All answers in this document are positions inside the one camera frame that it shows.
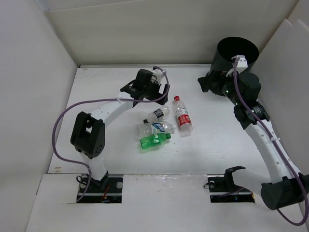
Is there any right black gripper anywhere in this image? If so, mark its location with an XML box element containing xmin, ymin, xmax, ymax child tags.
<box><xmin>198</xmin><ymin>68</ymin><xmax>243</xmax><ymax>106</ymax></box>

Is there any clear bottle black label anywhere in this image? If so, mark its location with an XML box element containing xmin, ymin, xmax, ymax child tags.
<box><xmin>143</xmin><ymin>105</ymin><xmax>170</xmax><ymax>124</ymax></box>

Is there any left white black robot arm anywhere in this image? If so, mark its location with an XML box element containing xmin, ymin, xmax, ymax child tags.
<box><xmin>70</xmin><ymin>66</ymin><xmax>169</xmax><ymax>192</ymax></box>

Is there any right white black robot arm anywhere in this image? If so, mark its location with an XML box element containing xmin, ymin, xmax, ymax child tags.
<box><xmin>198</xmin><ymin>71</ymin><xmax>309</xmax><ymax>210</ymax></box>

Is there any black cylindrical bin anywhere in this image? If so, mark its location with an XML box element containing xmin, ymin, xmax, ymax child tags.
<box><xmin>205</xmin><ymin>37</ymin><xmax>259</xmax><ymax>83</ymax></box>

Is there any clear bottle blue white label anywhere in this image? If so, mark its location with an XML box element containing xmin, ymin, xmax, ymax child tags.
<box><xmin>138</xmin><ymin>121</ymin><xmax>176</xmax><ymax>138</ymax></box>

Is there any clear bottle red label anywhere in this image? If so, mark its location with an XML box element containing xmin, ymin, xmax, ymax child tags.
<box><xmin>173</xmin><ymin>96</ymin><xmax>193</xmax><ymax>136</ymax></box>

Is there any green plastic bottle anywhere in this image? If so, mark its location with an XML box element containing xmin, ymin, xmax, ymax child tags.
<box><xmin>140</xmin><ymin>133</ymin><xmax>171</xmax><ymax>150</ymax></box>

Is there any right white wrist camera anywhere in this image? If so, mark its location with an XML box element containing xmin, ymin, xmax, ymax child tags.
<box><xmin>232</xmin><ymin>55</ymin><xmax>248</xmax><ymax>73</ymax></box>

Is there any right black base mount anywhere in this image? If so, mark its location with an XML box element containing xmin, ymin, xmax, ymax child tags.
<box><xmin>203</xmin><ymin>166</ymin><xmax>255</xmax><ymax>203</ymax></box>

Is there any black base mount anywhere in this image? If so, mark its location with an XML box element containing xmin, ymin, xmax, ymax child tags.
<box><xmin>76</xmin><ymin>174</ymin><xmax>123</xmax><ymax>204</ymax></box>
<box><xmin>203</xmin><ymin>166</ymin><xmax>255</xmax><ymax>203</ymax></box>

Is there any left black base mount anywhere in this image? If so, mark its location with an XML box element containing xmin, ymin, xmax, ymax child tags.
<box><xmin>76</xmin><ymin>174</ymin><xmax>123</xmax><ymax>204</ymax></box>

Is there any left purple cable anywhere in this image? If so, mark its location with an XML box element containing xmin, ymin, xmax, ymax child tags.
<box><xmin>52</xmin><ymin>65</ymin><xmax>169</xmax><ymax>203</ymax></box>

